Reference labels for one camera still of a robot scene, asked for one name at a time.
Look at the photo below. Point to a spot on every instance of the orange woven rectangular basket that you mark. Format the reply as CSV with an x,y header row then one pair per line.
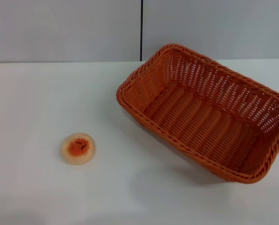
x,y
188,117

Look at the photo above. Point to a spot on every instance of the black vertical wall strip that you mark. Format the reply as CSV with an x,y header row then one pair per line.
x,y
141,30

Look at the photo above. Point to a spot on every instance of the round bun with orange centre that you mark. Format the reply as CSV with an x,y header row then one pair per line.
x,y
78,150

